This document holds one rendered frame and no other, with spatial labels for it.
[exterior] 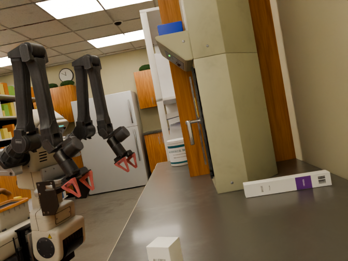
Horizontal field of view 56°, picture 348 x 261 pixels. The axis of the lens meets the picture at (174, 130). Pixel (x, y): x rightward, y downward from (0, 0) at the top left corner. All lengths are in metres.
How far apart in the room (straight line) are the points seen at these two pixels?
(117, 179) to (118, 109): 1.32
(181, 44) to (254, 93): 0.33
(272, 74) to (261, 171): 0.50
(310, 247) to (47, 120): 1.07
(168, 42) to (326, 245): 0.77
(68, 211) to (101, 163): 4.49
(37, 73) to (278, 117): 1.05
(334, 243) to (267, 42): 1.04
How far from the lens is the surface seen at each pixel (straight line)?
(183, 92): 1.49
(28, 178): 1.75
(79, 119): 1.83
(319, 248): 0.71
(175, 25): 1.37
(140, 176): 6.18
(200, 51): 1.14
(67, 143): 1.37
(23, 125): 1.48
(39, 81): 1.43
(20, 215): 2.01
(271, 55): 1.56
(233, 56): 1.18
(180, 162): 1.86
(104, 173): 6.29
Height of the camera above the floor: 1.24
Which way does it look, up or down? 3 degrees down
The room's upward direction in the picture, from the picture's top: 11 degrees counter-clockwise
